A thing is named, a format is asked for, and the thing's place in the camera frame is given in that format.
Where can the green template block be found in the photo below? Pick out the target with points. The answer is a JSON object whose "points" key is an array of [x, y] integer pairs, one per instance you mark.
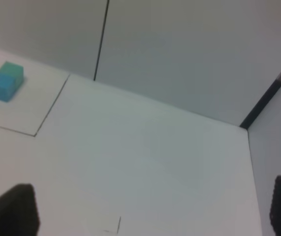
{"points": [[13, 70]]}

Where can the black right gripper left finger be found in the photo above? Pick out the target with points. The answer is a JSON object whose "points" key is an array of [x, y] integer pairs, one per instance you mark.
{"points": [[18, 212]]}

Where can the blue template block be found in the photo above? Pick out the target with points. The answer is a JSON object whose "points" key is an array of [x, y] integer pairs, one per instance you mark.
{"points": [[7, 87]]}

